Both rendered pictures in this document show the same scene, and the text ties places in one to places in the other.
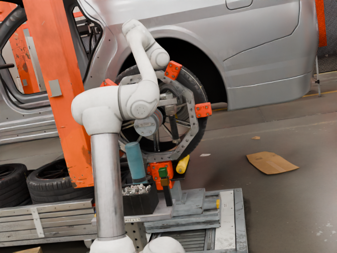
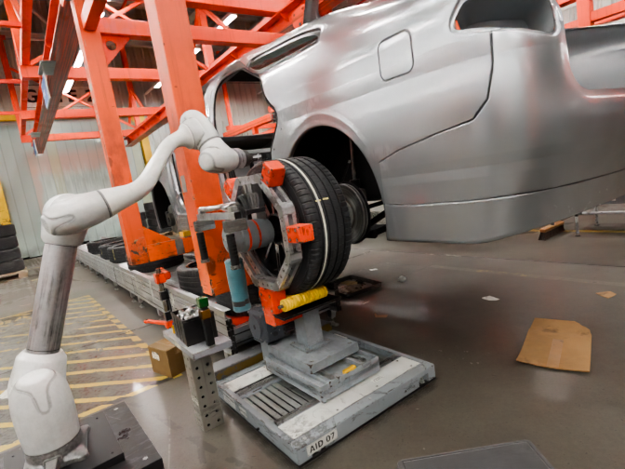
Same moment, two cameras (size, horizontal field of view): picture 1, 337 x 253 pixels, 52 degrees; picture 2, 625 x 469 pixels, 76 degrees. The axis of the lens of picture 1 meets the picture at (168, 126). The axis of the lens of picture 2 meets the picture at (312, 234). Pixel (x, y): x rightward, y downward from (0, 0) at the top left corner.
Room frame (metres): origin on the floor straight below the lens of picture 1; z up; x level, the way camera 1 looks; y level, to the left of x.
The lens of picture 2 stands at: (0.82, -1.37, 1.07)
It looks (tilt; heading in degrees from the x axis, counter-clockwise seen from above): 8 degrees down; 43
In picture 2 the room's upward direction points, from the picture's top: 9 degrees counter-clockwise
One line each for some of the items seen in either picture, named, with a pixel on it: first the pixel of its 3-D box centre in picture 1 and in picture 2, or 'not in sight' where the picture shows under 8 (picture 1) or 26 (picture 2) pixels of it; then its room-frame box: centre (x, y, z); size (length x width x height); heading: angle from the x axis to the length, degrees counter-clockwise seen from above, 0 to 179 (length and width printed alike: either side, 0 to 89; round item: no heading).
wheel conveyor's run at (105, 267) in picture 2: not in sight; (106, 254); (3.93, 7.24, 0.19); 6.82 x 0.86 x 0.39; 78
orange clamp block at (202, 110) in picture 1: (203, 110); (299, 233); (1.99, -0.22, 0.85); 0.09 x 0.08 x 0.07; 78
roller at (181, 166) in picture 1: (183, 162); (304, 298); (2.12, -0.05, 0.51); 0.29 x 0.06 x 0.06; 168
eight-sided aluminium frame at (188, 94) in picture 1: (151, 118); (261, 232); (2.05, 0.09, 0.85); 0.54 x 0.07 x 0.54; 78
